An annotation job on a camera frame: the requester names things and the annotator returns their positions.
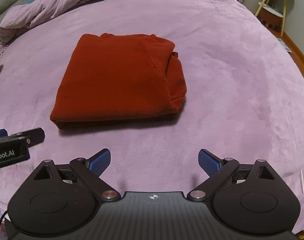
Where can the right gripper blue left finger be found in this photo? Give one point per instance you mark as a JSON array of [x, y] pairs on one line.
[[88, 171]]

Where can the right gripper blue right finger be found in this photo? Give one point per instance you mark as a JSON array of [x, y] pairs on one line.
[[218, 170]]

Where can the red knit sweater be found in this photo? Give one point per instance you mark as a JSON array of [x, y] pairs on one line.
[[113, 78]]

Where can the purple bed blanket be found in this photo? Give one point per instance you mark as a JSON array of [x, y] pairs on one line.
[[245, 96]]

